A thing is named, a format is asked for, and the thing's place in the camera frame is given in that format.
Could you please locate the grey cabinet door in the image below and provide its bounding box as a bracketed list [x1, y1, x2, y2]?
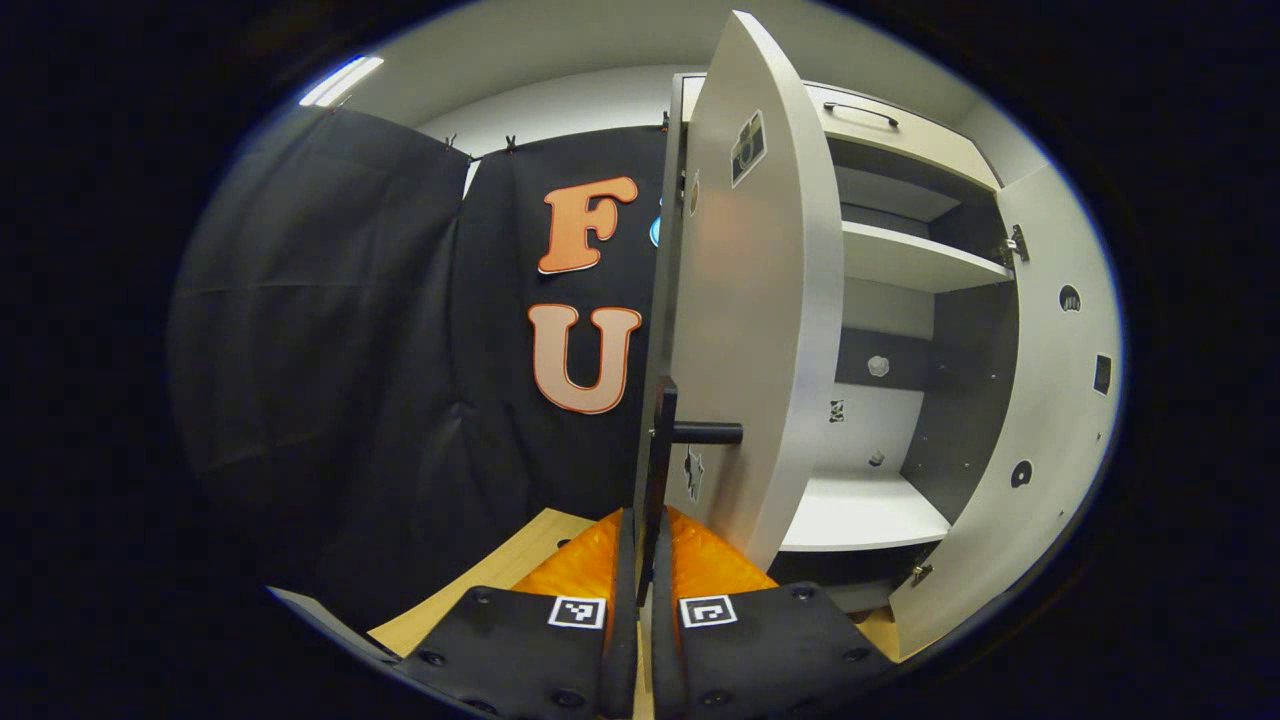
[888, 160, 1126, 663]
[633, 10, 846, 607]

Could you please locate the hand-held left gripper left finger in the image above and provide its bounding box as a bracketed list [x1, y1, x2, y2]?
[395, 507, 639, 720]

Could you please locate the black backdrop cloth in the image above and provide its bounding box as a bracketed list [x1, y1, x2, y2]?
[168, 105, 683, 641]

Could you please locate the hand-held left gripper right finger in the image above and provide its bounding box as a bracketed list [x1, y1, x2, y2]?
[650, 505, 897, 720]

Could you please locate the white cabinet shelf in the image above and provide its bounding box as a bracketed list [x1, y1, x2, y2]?
[842, 220, 1017, 295]
[780, 470, 952, 554]

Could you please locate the grey double-door shoe cabinet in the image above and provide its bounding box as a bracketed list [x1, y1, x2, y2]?
[660, 72, 1126, 663]

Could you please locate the grey cabinet drawer black handle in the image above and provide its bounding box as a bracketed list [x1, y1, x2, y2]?
[680, 76, 1002, 192]

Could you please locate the long narrow ceiling light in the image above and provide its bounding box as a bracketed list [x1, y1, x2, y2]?
[298, 55, 386, 109]

